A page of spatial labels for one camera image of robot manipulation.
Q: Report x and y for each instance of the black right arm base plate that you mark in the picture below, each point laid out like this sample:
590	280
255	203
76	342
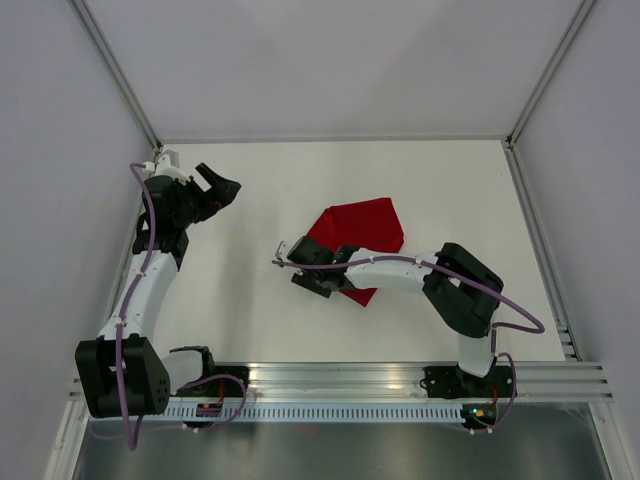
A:
451	383

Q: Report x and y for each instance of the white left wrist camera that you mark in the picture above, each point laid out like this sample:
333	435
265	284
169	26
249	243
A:
167	164

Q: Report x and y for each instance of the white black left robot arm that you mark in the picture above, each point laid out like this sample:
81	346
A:
120	371

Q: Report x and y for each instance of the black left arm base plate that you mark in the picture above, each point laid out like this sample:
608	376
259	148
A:
222	387

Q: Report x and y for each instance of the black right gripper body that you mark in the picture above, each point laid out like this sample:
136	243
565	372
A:
310	281

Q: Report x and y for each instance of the white slotted cable duct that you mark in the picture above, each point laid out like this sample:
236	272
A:
305	412

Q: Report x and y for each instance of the red cloth napkin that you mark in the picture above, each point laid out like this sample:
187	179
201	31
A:
371	224

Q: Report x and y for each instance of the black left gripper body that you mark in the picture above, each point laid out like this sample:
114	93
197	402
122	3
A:
195	205

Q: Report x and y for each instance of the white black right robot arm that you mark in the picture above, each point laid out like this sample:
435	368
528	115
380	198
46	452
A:
459	286

